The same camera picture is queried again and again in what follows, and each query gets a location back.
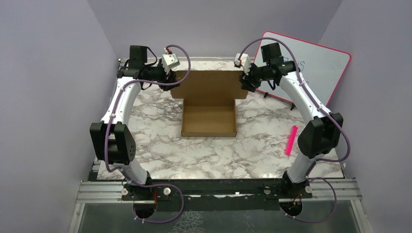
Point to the pink marker pen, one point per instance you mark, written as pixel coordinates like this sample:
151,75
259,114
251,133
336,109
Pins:
291,140

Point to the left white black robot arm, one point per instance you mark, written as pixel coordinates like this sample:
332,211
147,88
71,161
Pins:
112,140

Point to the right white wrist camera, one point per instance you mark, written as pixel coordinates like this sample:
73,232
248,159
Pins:
243,61

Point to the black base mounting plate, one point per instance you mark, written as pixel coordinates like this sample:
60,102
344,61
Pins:
213,194

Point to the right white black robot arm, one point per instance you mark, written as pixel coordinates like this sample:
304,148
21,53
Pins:
323,128

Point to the pink framed whiteboard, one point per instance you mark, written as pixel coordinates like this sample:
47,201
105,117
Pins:
322,66

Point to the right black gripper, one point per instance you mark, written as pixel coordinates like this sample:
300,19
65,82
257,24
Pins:
248,83

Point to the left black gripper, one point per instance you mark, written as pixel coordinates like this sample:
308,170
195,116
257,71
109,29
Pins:
171,77

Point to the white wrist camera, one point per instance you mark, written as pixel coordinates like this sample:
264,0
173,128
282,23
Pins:
243,61
169,61

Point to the brown cardboard box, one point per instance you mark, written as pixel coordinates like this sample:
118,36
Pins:
209,103

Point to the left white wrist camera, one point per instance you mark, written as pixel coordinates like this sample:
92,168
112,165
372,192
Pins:
169,61

